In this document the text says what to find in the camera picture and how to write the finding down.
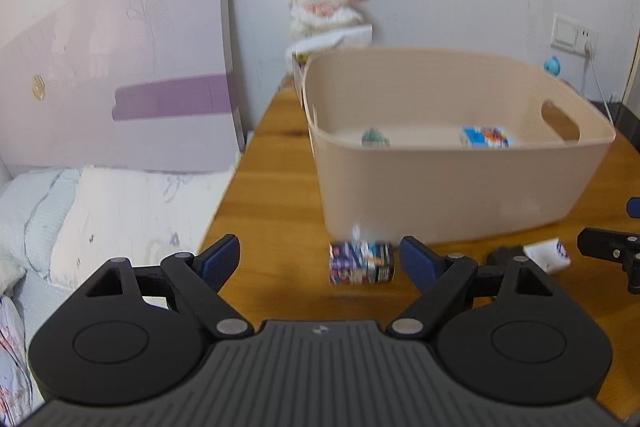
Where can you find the floral printed cloth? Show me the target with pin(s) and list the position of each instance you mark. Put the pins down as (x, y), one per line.
(10, 357)

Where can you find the blue white printed packet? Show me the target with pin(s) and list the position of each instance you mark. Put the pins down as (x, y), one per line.
(484, 137)

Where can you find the white wall socket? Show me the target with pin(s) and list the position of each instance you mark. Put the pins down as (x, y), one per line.
(574, 33)

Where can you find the small teal toy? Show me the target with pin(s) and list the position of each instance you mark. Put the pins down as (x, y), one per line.
(375, 137)

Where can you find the light blue blanket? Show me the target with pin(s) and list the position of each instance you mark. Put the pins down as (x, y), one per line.
(30, 217)

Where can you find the white crumpled packet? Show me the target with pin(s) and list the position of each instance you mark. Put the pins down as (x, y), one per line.
(548, 253)

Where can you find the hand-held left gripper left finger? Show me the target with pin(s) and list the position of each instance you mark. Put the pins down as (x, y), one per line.
(220, 260)

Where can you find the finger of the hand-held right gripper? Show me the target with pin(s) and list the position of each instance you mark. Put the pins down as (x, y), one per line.
(612, 246)

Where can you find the purple headboard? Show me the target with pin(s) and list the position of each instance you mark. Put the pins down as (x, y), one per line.
(125, 72)

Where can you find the white tissue box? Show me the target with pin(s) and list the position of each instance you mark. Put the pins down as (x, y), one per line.
(332, 41)

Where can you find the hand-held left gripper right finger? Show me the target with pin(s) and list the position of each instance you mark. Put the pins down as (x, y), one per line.
(419, 261)

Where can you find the beige plastic storage basket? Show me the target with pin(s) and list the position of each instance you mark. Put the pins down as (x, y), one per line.
(450, 142)

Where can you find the white pillow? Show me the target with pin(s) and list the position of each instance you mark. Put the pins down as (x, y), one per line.
(135, 222)

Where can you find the small blue round toy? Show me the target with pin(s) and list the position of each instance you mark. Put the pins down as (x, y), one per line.
(552, 66)

